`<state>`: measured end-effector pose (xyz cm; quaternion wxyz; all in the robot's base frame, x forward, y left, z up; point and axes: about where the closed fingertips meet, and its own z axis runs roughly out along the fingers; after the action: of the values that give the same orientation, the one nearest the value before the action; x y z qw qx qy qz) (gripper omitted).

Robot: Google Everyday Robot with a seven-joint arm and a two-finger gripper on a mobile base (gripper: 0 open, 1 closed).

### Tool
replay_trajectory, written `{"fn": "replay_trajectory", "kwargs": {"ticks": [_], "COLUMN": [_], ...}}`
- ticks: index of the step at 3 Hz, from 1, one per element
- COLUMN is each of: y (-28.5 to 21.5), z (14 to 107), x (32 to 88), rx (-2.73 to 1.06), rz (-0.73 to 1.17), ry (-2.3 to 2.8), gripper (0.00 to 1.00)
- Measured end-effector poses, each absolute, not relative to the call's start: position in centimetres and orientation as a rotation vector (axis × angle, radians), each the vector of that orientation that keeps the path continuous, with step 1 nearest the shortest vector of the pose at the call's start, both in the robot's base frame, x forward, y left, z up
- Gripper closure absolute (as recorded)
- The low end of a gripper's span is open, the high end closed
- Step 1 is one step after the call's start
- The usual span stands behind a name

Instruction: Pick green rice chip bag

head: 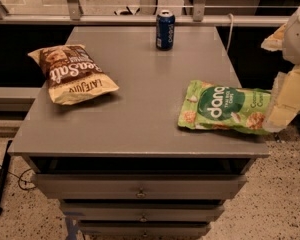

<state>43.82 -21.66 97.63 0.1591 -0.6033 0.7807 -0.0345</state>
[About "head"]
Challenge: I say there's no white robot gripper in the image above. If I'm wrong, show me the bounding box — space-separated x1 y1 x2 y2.
261 6 300 133

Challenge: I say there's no green rice chip bag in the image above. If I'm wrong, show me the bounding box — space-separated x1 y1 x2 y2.
178 80 271 135

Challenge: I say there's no brown sea salt chip bag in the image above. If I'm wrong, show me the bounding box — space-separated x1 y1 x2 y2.
28 44 119 105

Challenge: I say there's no blue soda can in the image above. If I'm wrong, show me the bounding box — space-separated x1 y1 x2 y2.
156 10 175 50

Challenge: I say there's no grey drawer cabinet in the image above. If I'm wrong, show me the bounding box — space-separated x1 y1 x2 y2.
7 25 271 240

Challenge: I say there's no middle grey drawer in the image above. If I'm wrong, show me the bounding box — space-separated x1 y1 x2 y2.
61 202 224 222

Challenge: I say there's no grey drawer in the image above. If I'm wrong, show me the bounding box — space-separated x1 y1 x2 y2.
61 202 224 222
78 221 211 237
32 174 247 200

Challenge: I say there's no bottom grey drawer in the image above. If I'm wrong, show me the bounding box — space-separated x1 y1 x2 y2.
78 221 211 237

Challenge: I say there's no top grey drawer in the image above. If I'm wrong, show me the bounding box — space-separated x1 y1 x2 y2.
32 174 247 200

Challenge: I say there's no black floor stand bar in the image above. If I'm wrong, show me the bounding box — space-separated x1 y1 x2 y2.
0 140 12 215

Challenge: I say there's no white hanging cable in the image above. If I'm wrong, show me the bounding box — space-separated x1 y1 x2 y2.
225 12 235 56

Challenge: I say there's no black floor cable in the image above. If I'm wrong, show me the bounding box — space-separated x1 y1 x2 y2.
0 155 37 192

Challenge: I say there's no metal railing frame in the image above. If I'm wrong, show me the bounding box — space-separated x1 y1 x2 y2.
0 0 288 27

